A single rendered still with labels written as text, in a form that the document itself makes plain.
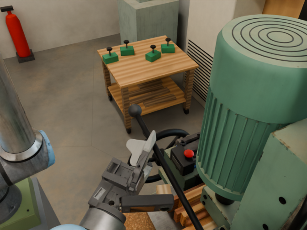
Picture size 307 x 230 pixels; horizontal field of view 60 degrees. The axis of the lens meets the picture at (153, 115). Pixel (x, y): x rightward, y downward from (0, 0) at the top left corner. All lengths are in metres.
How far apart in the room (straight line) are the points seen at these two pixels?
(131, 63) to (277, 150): 1.82
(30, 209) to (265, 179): 0.98
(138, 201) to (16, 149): 0.55
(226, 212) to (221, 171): 0.20
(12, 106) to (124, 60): 1.42
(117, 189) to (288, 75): 0.41
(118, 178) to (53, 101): 2.20
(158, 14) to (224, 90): 2.41
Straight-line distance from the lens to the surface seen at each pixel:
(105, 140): 2.25
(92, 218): 0.57
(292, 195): 0.42
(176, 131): 0.98
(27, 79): 3.18
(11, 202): 1.22
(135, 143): 0.61
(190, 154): 0.81
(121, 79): 1.96
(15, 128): 0.94
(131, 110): 0.66
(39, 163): 1.10
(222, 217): 0.72
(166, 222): 0.83
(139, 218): 0.79
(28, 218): 1.24
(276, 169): 0.42
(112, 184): 0.61
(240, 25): 0.45
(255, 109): 0.40
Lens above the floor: 1.65
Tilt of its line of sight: 43 degrees down
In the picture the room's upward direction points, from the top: straight up
